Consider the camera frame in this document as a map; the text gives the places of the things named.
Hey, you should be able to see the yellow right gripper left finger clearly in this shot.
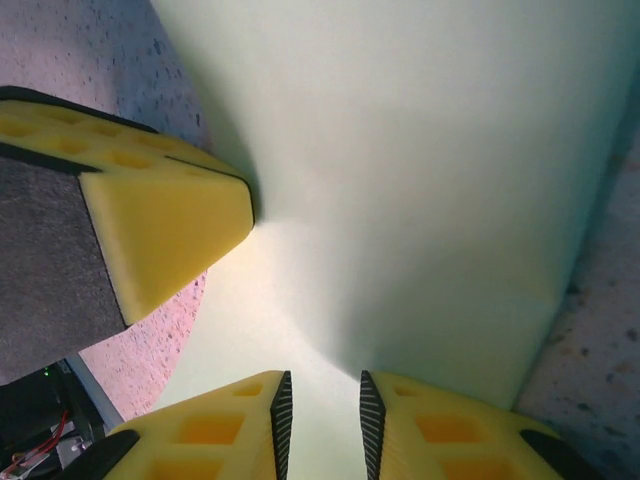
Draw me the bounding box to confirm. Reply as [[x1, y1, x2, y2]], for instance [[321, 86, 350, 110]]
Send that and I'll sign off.
[[59, 369, 294, 480]]

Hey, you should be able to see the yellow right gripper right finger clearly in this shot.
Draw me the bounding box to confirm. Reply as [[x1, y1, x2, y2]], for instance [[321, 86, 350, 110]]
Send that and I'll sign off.
[[359, 369, 609, 480]]

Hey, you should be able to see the light green cloth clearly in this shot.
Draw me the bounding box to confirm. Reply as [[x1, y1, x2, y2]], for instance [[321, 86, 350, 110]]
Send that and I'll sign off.
[[149, 0, 640, 480]]

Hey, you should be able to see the long aluminium mounting rail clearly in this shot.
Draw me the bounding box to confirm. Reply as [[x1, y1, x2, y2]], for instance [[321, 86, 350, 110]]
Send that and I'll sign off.
[[63, 352, 126, 432]]

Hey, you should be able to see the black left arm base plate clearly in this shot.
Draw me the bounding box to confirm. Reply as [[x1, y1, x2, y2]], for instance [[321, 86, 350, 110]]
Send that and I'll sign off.
[[0, 360, 96, 472]]

